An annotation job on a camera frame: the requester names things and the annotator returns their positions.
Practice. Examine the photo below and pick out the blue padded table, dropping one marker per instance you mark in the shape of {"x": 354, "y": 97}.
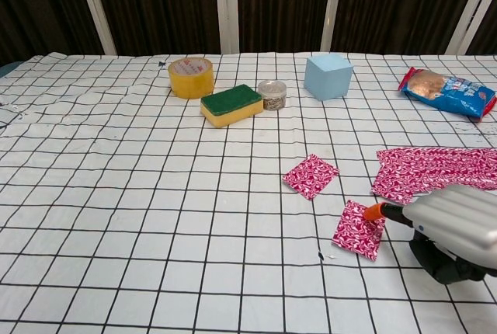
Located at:
{"x": 7, "y": 69}

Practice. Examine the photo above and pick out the small clear round jar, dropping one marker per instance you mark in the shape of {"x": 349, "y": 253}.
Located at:
{"x": 273, "y": 95}

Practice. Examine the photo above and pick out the blue red snack bag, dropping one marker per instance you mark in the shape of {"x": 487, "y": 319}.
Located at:
{"x": 450, "y": 93}

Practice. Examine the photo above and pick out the white black-checked tablecloth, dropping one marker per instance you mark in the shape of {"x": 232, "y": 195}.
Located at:
{"x": 155, "y": 213}

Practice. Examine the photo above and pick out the yellow packing tape roll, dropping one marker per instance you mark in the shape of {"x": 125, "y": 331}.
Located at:
{"x": 191, "y": 77}

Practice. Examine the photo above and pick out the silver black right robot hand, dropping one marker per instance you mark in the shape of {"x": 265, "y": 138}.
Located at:
{"x": 454, "y": 217}

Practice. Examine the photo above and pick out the yellow sponge green scouring pad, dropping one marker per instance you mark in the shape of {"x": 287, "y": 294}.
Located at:
{"x": 229, "y": 106}

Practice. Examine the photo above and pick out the light blue cube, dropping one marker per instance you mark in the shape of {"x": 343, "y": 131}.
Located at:
{"x": 326, "y": 77}

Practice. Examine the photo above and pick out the white partition post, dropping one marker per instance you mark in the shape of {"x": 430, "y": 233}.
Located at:
{"x": 471, "y": 8}
{"x": 332, "y": 8}
{"x": 227, "y": 8}
{"x": 95, "y": 8}

